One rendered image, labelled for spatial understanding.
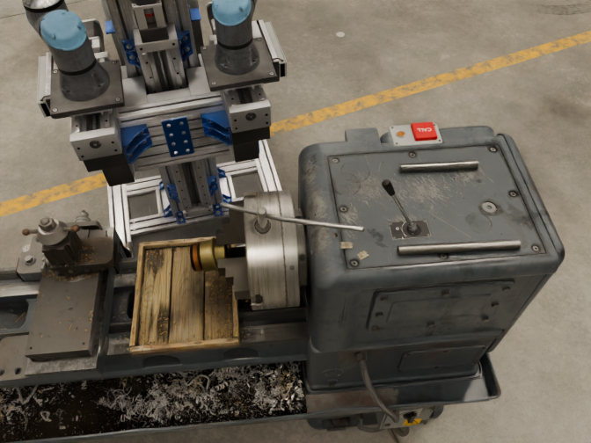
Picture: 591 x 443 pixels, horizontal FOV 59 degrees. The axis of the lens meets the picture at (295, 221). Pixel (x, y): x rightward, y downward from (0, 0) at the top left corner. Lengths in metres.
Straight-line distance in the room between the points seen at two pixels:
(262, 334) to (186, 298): 0.25
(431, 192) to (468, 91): 2.38
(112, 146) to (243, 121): 0.42
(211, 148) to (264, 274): 0.83
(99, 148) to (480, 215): 1.15
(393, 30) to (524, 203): 2.86
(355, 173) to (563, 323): 1.68
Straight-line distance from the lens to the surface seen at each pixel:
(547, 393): 2.63
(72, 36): 1.72
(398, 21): 4.22
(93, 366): 1.54
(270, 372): 1.85
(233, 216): 1.37
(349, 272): 1.19
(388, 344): 1.55
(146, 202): 2.73
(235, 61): 1.78
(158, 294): 1.63
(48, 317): 1.60
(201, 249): 1.40
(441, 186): 1.38
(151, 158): 2.01
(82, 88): 1.80
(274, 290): 1.31
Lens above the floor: 2.28
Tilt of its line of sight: 54 degrees down
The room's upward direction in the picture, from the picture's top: straight up
